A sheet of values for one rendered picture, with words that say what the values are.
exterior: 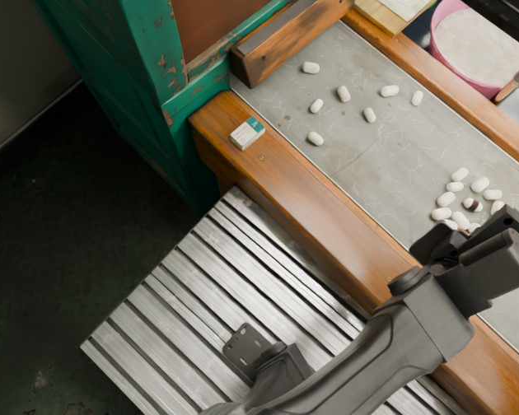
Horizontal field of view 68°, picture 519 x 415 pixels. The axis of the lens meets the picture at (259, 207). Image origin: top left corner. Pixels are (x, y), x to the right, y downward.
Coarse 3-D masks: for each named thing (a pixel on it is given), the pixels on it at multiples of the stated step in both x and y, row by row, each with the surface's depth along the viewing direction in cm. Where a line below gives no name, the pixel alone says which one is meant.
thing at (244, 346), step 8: (240, 328) 71; (248, 328) 71; (232, 336) 70; (240, 336) 70; (248, 336) 70; (256, 336) 71; (240, 344) 70; (248, 344) 70; (256, 344) 70; (264, 344) 70; (272, 344) 70; (224, 352) 70; (232, 352) 70; (240, 352) 70; (248, 352) 70; (256, 352) 70; (232, 360) 69; (240, 360) 69; (248, 360) 69; (240, 368) 69; (248, 368) 69; (256, 368) 68; (248, 376) 68; (256, 376) 68
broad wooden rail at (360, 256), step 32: (224, 96) 76; (192, 128) 77; (224, 128) 74; (224, 160) 75; (256, 160) 72; (288, 160) 72; (256, 192) 73; (288, 192) 70; (320, 192) 71; (288, 224) 72; (320, 224) 69; (352, 224) 69; (320, 256) 70; (352, 256) 67; (384, 256) 67; (352, 288) 70; (384, 288) 65; (480, 320) 66; (480, 352) 63; (512, 352) 64; (448, 384) 66; (480, 384) 61; (512, 384) 61
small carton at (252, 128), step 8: (248, 120) 72; (256, 120) 73; (240, 128) 72; (248, 128) 72; (256, 128) 72; (264, 128) 73; (232, 136) 71; (240, 136) 71; (248, 136) 71; (256, 136) 72; (240, 144) 71; (248, 144) 72
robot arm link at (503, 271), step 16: (496, 240) 40; (512, 240) 38; (464, 256) 42; (480, 256) 41; (496, 256) 38; (512, 256) 37; (416, 272) 40; (432, 272) 42; (448, 272) 41; (464, 272) 40; (480, 272) 39; (496, 272) 38; (512, 272) 37; (400, 288) 39; (448, 288) 41; (464, 288) 40; (480, 288) 39; (496, 288) 38; (512, 288) 37; (464, 304) 40; (480, 304) 39
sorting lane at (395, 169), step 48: (336, 48) 84; (240, 96) 79; (288, 96) 80; (336, 96) 80; (384, 96) 80; (432, 96) 81; (336, 144) 76; (384, 144) 77; (432, 144) 77; (480, 144) 77; (384, 192) 74; (432, 192) 74; (480, 192) 74
